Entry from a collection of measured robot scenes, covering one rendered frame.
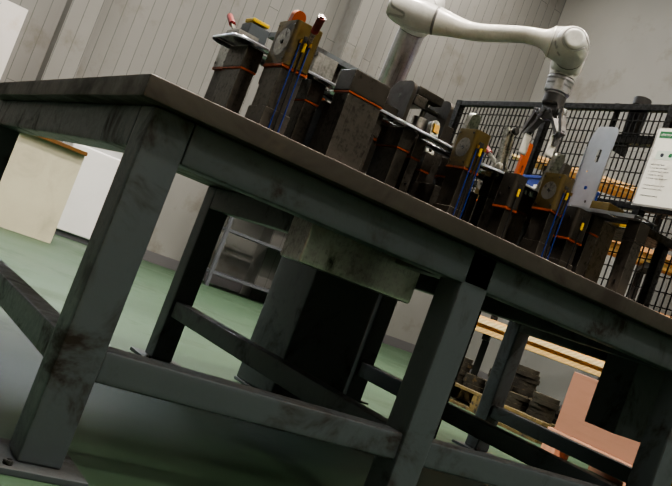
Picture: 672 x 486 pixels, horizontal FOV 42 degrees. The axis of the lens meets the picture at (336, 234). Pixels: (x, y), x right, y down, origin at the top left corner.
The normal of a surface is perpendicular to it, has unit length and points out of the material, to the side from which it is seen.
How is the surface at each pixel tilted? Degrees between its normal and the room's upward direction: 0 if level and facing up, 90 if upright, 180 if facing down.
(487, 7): 90
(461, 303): 90
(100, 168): 90
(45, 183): 90
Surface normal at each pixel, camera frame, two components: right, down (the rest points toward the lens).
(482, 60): 0.51, 0.14
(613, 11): -0.79, -0.33
